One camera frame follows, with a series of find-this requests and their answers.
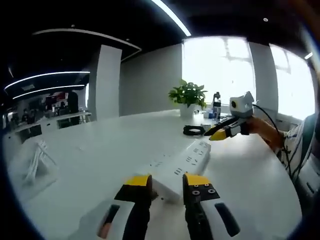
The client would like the long ceiling light strip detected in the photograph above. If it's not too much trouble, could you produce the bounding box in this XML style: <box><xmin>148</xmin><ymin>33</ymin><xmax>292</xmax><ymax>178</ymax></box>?
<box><xmin>151</xmin><ymin>0</ymin><xmax>193</xmax><ymax>36</ymax></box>

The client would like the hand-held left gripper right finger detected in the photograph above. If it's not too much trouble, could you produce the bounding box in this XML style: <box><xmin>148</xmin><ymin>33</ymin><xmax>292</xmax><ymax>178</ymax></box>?
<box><xmin>181</xmin><ymin>172</ymin><xmax>253</xmax><ymax>240</ymax></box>

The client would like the dark shoulder strap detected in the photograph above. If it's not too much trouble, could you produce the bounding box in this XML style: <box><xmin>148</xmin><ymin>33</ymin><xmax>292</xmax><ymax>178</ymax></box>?
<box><xmin>298</xmin><ymin>116</ymin><xmax>317</xmax><ymax>166</ymax></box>

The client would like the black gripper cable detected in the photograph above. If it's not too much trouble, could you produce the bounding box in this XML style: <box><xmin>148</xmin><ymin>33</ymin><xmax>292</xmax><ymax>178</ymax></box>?
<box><xmin>251</xmin><ymin>103</ymin><xmax>302</xmax><ymax>182</ymax></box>

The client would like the green potted plant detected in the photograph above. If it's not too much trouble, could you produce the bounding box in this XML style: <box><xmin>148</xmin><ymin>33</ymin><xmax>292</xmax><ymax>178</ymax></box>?
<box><xmin>168</xmin><ymin>78</ymin><xmax>209</xmax><ymax>119</ymax></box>

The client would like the white laptop stand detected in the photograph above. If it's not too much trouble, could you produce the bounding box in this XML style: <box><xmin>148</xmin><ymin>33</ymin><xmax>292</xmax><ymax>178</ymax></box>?
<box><xmin>19</xmin><ymin>139</ymin><xmax>60</xmax><ymax>188</ymax></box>

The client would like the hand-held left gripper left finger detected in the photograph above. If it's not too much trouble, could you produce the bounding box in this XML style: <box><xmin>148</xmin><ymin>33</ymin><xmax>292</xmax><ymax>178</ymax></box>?
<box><xmin>76</xmin><ymin>174</ymin><xmax>153</xmax><ymax>240</ymax></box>

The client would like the white office desk row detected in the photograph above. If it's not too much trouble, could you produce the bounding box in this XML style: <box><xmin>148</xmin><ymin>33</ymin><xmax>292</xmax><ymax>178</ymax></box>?
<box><xmin>7</xmin><ymin>111</ymin><xmax>93</xmax><ymax>145</ymax></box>

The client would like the white power strip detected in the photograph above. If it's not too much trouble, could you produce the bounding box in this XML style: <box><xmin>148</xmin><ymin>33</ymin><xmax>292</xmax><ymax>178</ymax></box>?
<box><xmin>136</xmin><ymin>140</ymin><xmax>213</xmax><ymax>204</ymax></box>

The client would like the small desk items pile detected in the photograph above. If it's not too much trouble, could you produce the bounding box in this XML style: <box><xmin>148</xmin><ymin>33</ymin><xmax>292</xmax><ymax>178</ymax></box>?
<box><xmin>199</xmin><ymin>109</ymin><xmax>218</xmax><ymax>120</ymax></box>

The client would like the black charger cable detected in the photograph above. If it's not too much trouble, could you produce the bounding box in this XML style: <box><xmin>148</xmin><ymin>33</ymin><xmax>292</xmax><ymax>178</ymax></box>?
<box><xmin>182</xmin><ymin>124</ymin><xmax>206</xmax><ymax>137</ymax></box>

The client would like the person's right hand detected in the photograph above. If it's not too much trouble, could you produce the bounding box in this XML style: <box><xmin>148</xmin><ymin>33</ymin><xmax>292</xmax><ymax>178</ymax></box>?
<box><xmin>246</xmin><ymin>116</ymin><xmax>271</xmax><ymax>138</ymax></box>

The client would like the dark tall bottle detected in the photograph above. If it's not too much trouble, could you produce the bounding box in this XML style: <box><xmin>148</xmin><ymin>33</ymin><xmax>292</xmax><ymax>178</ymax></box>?
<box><xmin>212</xmin><ymin>91</ymin><xmax>223</xmax><ymax>120</ymax></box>

